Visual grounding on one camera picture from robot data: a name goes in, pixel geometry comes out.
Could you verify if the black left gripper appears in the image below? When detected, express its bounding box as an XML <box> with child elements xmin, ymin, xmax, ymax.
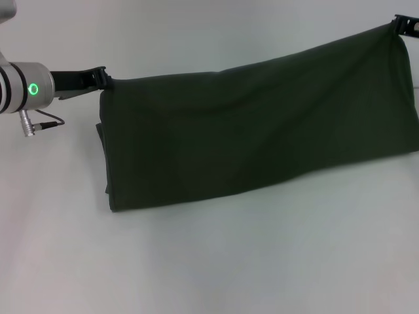
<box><xmin>48</xmin><ymin>66</ymin><xmax>115</xmax><ymax>101</ymax></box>

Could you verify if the dark green t-shirt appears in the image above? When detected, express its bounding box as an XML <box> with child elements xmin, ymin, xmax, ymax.
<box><xmin>95</xmin><ymin>24</ymin><xmax>419</xmax><ymax>214</ymax></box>

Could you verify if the left arm cable with plug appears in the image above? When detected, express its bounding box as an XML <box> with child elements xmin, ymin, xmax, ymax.
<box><xmin>18</xmin><ymin>109</ymin><xmax>66</xmax><ymax>138</ymax></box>

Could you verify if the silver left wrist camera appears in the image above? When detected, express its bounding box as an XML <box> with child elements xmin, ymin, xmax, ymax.
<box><xmin>0</xmin><ymin>0</ymin><xmax>17</xmax><ymax>29</ymax></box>

